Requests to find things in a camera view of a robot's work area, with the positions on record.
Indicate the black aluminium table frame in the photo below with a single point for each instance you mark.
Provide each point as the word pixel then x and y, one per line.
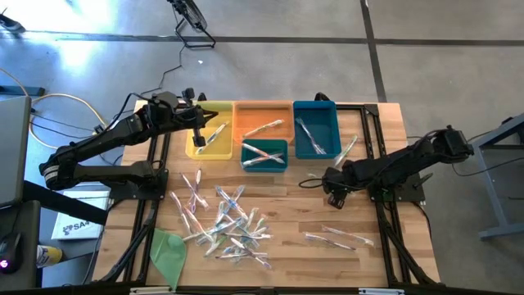
pixel 132 246
pixel 371 109

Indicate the large blue plastic bin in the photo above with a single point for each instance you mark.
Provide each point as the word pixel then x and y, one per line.
pixel 327 123

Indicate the orange plastic bin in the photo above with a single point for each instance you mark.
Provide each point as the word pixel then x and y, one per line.
pixel 254 116

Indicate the white label strip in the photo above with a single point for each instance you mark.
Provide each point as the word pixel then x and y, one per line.
pixel 149 291
pixel 380 291

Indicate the white printed box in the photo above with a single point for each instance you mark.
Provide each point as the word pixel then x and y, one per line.
pixel 78 227

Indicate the grey desk leg frame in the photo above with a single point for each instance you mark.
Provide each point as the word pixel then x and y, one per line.
pixel 493 192

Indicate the blue white wrapped toothbrush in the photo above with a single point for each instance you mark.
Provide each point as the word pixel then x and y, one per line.
pixel 221 227

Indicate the black desk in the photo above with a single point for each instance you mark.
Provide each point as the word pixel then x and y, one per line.
pixel 30 221

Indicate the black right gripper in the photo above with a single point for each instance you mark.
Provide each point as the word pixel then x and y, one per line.
pixel 344 184

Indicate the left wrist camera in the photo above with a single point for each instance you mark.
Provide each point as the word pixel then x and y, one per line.
pixel 167 100

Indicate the person's shoe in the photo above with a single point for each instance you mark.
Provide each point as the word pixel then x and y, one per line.
pixel 10 24

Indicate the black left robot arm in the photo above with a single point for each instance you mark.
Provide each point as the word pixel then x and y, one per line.
pixel 102 141

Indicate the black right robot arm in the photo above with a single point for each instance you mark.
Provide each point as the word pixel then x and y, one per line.
pixel 409 162

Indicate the black computer mouse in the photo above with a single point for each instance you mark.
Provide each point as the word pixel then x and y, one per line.
pixel 10 252

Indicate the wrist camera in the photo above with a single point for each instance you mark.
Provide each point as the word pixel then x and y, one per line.
pixel 329 182
pixel 167 100

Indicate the dark blue floor bar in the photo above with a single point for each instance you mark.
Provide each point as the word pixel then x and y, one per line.
pixel 20 90

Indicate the grey laptop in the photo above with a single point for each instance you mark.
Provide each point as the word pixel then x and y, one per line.
pixel 14 151

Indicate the green cloth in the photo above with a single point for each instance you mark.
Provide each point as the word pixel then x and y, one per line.
pixel 168 254

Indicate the clear plastic wrapped toothbrush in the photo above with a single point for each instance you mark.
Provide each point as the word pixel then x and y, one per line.
pixel 348 235

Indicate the yellow plastic bin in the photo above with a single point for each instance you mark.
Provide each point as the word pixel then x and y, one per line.
pixel 225 143

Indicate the yellow spray can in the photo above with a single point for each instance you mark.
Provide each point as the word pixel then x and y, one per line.
pixel 49 256

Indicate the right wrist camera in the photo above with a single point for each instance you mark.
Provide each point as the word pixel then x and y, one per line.
pixel 329 182

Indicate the black floor fan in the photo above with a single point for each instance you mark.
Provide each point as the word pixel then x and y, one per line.
pixel 192 14

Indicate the small teal plastic bin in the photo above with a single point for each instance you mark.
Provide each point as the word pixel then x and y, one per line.
pixel 274 145

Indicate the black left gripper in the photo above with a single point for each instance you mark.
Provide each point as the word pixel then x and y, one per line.
pixel 188 119

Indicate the purple bristle wrapped toothbrush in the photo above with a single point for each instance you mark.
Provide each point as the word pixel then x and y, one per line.
pixel 235 256

